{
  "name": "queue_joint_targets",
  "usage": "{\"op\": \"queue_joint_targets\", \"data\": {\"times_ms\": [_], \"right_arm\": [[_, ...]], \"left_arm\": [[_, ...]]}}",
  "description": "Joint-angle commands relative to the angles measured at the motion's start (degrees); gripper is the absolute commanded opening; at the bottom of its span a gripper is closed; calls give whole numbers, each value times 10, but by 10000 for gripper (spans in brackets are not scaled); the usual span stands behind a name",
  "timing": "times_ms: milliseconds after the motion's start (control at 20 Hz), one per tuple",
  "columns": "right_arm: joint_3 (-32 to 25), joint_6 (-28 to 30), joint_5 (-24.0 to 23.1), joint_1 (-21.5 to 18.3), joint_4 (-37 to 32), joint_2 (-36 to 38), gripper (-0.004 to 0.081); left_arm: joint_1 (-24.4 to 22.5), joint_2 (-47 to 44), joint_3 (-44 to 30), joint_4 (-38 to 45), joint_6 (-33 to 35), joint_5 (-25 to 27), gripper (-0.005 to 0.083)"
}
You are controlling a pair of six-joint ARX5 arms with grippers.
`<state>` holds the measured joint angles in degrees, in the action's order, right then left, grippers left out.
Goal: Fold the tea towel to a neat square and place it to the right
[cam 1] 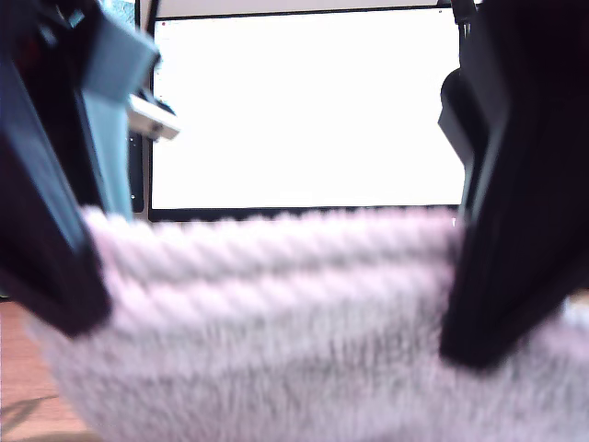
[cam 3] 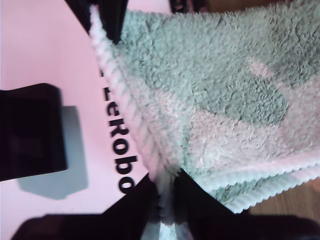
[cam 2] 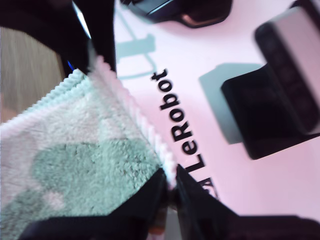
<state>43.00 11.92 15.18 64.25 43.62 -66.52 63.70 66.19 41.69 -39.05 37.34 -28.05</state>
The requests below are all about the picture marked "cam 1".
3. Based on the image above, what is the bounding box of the white fluffy tea towel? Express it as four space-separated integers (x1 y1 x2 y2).
27 205 589 442

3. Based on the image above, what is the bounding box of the large monitor with white screen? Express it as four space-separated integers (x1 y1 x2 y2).
147 6 467 223

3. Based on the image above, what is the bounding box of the arm grey camera box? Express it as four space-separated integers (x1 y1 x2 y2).
126 93 181 143

